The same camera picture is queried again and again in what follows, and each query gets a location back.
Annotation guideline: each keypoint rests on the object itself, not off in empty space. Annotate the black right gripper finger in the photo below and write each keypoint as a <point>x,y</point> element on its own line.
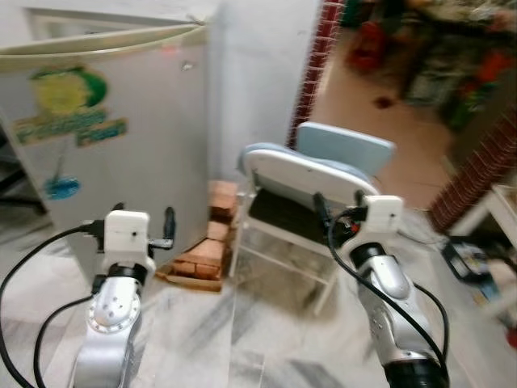
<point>320,207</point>
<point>360,200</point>

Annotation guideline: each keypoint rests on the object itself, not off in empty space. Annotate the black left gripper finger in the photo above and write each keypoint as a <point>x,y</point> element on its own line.
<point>170,222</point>
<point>120,206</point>

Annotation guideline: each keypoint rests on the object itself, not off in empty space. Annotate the white fridge door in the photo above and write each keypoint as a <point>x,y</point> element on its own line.
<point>153,178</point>

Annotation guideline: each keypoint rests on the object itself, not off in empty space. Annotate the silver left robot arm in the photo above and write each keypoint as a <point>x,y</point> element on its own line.
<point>113,311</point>

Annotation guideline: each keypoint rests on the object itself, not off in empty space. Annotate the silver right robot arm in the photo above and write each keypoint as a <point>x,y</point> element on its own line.
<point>388,279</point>

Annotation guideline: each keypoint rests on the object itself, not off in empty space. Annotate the green yellow fridge sticker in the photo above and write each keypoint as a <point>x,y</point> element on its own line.
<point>65,101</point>

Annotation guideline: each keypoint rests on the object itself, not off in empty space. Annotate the white mini fridge cabinet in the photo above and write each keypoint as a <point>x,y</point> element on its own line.
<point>105,18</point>

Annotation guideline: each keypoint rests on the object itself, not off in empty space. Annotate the white folding chair blue cushion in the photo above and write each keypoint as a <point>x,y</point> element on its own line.
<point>307,174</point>

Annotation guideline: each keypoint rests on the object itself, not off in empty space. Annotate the red brick stack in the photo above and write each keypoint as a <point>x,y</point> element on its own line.
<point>200,259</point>
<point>224,210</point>

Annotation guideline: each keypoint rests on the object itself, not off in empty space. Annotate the wooden pallet board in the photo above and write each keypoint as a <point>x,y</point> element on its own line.
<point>190,283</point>

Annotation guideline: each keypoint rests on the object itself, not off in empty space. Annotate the small blue round sticker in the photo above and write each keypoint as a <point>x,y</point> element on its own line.
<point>62,188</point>

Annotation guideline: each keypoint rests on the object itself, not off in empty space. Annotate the small red floor object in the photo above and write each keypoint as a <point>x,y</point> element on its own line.
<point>381,102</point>

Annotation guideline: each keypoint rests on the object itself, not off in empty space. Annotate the white plastic rack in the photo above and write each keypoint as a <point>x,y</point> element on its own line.
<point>493,206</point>

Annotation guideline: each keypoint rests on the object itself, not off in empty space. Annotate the black open box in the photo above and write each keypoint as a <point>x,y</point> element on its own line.
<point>467,260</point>

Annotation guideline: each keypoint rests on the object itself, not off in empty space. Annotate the red plastic bottle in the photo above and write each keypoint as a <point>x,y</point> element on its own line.
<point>511,335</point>

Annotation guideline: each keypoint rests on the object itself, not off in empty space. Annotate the cluttered colourful shelf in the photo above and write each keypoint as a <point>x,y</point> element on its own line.
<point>436,56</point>

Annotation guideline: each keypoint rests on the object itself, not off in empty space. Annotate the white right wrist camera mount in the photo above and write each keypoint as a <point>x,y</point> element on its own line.
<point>384,220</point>

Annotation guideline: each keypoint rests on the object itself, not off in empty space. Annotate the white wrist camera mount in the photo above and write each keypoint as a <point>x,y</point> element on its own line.
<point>127,238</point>
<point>384,220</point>

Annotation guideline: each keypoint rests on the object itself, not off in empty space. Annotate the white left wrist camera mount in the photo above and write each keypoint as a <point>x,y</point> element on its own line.
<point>127,238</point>

